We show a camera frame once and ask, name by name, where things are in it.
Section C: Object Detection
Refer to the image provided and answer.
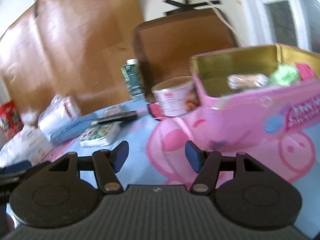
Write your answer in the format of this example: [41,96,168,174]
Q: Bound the green patterned tissue packet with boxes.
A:
[78,121,121,147]

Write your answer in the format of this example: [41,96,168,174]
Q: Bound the blue pig print tablecloth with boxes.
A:
[0,104,320,233]

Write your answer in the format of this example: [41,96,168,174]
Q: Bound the pink gold tin box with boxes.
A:
[190,44,319,151]

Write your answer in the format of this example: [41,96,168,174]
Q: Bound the red snack box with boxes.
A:
[0,100,24,140]

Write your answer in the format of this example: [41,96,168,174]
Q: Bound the blue folded towel pack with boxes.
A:
[49,113,98,146]

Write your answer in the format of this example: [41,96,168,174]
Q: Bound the green white drink carton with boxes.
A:
[120,59,145,101]

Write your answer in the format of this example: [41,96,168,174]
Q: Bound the red white tin can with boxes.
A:
[151,76,200,117]

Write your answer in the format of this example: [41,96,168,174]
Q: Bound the cotton swab pack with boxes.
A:
[227,74,268,90]

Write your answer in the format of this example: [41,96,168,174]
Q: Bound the white power cable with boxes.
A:
[184,0,238,43]

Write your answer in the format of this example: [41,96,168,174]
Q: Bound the white framed glass door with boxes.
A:
[241,0,319,52]

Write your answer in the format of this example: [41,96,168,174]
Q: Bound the green soft item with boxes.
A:
[269,64,300,87]

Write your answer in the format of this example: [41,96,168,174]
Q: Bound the bagged white paper rolls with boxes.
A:
[38,94,81,133]

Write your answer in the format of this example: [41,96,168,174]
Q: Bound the wood pattern board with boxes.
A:
[1,0,143,124]

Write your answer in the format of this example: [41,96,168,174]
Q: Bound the large white tissue pack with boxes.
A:
[1,125,53,168]

